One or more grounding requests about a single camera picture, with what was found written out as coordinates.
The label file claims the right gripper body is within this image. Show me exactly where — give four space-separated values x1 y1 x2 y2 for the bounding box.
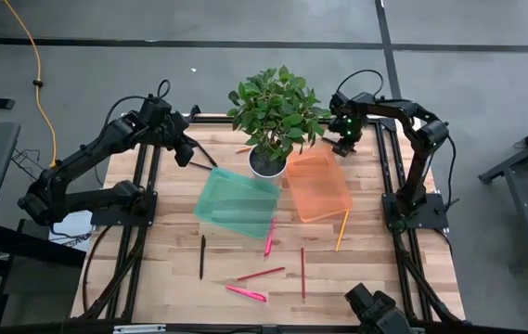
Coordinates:
328 91 366 138

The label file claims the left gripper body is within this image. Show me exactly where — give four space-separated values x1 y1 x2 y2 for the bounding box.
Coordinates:
151 97 196 148

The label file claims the black pen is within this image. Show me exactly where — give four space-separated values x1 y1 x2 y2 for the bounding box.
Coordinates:
192 137 219 168
319 135 344 153

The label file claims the yellow pencil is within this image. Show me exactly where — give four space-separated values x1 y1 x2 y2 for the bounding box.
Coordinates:
334 208 351 253

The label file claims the brown dark pencil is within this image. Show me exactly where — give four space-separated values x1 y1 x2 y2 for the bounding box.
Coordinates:
199 234 207 281

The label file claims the pink highlighter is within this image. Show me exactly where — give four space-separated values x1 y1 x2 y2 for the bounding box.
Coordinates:
263 216 277 259
225 284 268 303

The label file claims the red pencil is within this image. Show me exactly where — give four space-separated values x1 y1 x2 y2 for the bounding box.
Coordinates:
300 247 307 305
235 265 287 283

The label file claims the orange translucent plastic bin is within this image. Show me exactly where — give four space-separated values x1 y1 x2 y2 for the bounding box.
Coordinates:
284 147 354 224

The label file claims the potted green plant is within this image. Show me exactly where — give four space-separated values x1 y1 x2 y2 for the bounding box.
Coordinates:
225 64 332 181

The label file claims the green translucent plastic bin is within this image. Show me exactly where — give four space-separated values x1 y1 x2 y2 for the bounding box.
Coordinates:
192 166 283 240

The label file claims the white paper sheet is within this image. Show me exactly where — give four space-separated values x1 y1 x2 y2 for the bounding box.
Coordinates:
48 211 96 251

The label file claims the dark side desk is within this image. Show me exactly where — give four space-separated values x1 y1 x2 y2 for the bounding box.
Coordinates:
0 222 87 269

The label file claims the black boxy device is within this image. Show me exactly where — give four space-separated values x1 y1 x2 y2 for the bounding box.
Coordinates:
343 281 425 334

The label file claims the dark metal table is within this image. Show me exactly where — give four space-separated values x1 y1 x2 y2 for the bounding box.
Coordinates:
478 114 528 259

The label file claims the silver aluminium extrusion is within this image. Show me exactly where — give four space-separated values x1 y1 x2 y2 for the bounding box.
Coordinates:
112 324 167 334

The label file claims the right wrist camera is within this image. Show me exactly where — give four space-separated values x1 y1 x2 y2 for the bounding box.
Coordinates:
331 137 357 158

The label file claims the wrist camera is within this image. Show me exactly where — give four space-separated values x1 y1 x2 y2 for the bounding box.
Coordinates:
331 137 357 158
174 142 196 168

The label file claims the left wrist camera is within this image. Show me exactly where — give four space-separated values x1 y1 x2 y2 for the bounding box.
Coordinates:
174 142 196 168

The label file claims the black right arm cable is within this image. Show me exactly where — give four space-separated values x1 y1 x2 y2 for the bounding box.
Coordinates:
335 69 385 101

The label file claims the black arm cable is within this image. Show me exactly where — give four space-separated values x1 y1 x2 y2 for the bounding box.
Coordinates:
100 78 172 140
335 69 385 101

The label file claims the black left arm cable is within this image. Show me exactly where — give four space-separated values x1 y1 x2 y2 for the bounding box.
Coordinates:
100 78 172 140

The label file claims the yellow cable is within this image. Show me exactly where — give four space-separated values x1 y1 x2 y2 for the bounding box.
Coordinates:
2 0 59 168

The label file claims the brown cable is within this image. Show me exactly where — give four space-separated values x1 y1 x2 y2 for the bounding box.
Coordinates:
81 225 112 312

